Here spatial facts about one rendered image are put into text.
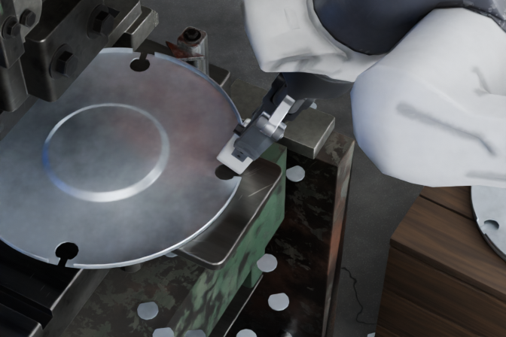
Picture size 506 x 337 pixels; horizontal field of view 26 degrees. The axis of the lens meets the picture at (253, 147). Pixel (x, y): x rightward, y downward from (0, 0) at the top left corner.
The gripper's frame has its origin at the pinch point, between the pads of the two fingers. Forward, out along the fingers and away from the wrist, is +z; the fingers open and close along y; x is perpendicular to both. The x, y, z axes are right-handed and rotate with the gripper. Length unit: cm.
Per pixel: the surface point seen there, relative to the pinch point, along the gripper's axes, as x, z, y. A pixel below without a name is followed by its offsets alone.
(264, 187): -4.2, 2.4, -0.9
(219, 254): -3.8, 2.6, -10.1
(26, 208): 14.0, 10.6, -13.7
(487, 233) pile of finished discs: -39, 33, 35
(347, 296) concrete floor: -35, 74, 38
